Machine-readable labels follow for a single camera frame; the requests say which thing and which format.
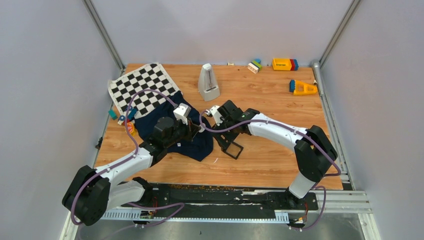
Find grey corner pipe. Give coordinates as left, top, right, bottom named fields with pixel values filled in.
left=311, top=60, right=354, bottom=190

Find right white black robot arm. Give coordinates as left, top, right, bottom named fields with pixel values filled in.
left=206, top=100, right=338, bottom=209

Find teal toy block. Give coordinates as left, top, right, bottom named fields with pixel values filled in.
left=108, top=109, right=118, bottom=120

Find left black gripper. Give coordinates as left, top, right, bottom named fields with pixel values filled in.
left=164, top=116, right=201, bottom=148

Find white metronome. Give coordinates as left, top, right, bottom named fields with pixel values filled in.
left=197, top=63, right=221, bottom=102

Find yellow toy block bin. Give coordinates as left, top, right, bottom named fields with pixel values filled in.
left=272, top=58, right=294, bottom=71

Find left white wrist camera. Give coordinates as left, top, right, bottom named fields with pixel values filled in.
left=173, top=103, right=192, bottom=125

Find black white checkerboard mat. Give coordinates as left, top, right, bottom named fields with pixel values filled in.
left=107, top=63, right=180, bottom=119

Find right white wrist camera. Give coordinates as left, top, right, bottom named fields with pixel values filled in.
left=205, top=105, right=223, bottom=126

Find red blue block pair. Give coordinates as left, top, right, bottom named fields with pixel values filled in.
left=290, top=58, right=299, bottom=71

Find white green blue block stack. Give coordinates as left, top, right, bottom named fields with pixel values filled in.
left=247, top=58, right=263, bottom=74

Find blue red toy car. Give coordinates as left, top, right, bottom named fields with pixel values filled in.
left=117, top=106, right=137, bottom=125

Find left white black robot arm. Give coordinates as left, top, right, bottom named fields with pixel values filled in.
left=61, top=117, right=204, bottom=226

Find yellow blue toy wedge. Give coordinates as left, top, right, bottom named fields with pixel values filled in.
left=289, top=79, right=318, bottom=96

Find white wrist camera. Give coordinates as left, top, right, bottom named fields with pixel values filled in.
left=205, top=105, right=223, bottom=126
left=173, top=103, right=192, bottom=125

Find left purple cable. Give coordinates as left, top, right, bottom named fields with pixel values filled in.
left=70, top=88, right=186, bottom=229

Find purple cable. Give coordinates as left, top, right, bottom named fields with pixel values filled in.
left=70, top=88, right=186, bottom=229
left=198, top=109, right=342, bottom=232

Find navy blue garment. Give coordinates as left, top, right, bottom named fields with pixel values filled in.
left=134, top=91, right=214, bottom=162

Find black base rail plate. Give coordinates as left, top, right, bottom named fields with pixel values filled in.
left=136, top=183, right=319, bottom=220

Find yellow red toy piece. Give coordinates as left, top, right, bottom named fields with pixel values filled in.
left=126, top=122, right=137, bottom=136

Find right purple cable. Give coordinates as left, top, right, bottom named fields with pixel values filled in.
left=198, top=109, right=342, bottom=232

